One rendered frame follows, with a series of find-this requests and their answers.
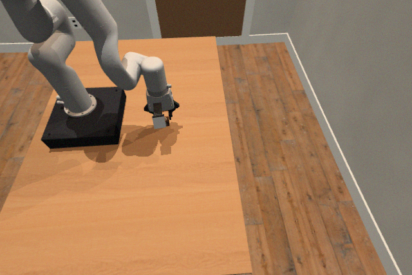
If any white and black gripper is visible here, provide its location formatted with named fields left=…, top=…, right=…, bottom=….
left=144, top=88, right=180, bottom=120

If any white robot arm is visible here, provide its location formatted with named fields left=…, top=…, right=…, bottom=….
left=1, top=0, right=172, bottom=129

